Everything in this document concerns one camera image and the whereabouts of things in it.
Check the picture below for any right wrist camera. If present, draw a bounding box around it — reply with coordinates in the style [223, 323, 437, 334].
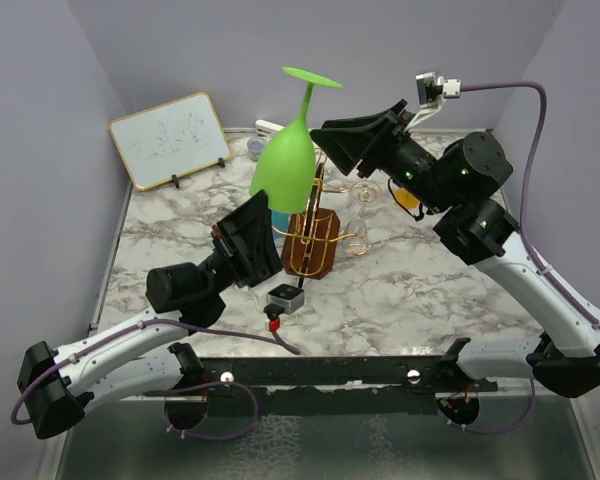
[407, 71, 462, 129]

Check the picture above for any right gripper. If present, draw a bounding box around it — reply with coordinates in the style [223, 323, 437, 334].
[309, 100, 455, 214]

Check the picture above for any gold wire wine glass rack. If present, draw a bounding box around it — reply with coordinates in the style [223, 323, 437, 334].
[273, 146, 370, 289]

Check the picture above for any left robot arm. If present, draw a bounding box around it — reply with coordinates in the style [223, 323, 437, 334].
[11, 191, 282, 439]

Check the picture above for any white eraser block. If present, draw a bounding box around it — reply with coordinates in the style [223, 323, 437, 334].
[254, 119, 283, 136]

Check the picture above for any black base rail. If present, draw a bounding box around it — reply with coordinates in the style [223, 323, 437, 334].
[149, 355, 497, 416]

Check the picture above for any small whiteboard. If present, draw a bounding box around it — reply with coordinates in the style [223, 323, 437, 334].
[108, 92, 231, 191]

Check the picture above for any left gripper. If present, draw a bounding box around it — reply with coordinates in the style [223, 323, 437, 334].
[198, 185, 282, 298]

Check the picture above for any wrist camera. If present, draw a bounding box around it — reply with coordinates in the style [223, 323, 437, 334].
[407, 71, 462, 129]
[253, 283, 305, 333]

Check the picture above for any green plastic goblet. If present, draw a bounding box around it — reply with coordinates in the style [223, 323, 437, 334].
[249, 66, 342, 214]

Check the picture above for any orange plastic goblet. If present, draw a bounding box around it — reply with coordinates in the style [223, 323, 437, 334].
[395, 188, 420, 210]

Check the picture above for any small blue cup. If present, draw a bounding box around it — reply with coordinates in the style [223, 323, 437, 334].
[246, 136, 267, 162]

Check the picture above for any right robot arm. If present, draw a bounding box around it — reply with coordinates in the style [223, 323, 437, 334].
[310, 100, 600, 398]

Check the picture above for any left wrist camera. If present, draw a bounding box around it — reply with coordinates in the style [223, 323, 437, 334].
[253, 283, 305, 333]

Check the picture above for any blue plastic goblet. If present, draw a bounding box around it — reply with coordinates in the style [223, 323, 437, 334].
[271, 211, 290, 238]

